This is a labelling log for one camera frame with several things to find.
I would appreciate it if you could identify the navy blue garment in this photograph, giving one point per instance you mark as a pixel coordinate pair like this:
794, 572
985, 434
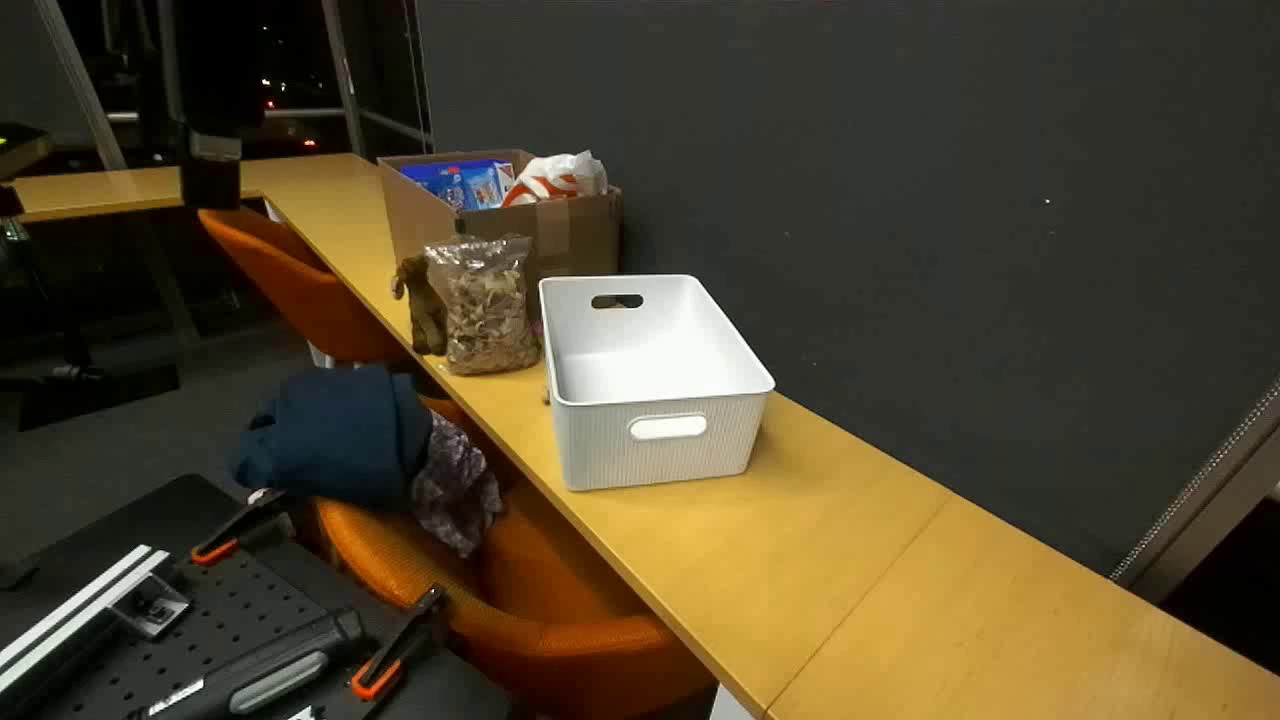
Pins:
333, 434

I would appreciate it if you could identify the clear bag of rubber bands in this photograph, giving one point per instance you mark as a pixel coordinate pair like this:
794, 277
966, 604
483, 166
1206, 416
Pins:
483, 311

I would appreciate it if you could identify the black perforated work cart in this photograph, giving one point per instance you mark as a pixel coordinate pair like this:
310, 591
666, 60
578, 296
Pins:
225, 624

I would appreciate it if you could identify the silver aluminium rail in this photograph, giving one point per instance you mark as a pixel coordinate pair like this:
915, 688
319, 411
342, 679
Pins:
81, 617

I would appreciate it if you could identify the brown cardboard box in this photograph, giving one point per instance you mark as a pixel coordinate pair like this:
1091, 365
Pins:
573, 231

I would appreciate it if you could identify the white orange plastic bag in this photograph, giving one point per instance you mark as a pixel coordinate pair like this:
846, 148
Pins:
562, 179

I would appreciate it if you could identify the black orange clamp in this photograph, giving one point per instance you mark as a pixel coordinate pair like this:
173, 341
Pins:
396, 645
235, 531

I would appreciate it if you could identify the orange chair with clothes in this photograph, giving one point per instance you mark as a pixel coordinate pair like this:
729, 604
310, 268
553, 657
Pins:
562, 624

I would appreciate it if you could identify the empty orange chair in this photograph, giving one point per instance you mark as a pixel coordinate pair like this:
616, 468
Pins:
284, 274

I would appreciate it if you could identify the blue printed carton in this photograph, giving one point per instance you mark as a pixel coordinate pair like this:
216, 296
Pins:
452, 181

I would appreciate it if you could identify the white plastic storage container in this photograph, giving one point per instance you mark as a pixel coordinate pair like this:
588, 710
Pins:
655, 400

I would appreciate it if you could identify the black box on desk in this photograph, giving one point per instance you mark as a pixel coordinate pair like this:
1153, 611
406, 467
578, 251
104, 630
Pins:
209, 166

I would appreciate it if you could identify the brown plush moose toy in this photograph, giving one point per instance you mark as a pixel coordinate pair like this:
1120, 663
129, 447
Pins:
424, 311

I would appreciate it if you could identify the grey door frame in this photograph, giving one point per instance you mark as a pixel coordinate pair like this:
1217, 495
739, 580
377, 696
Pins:
1203, 502

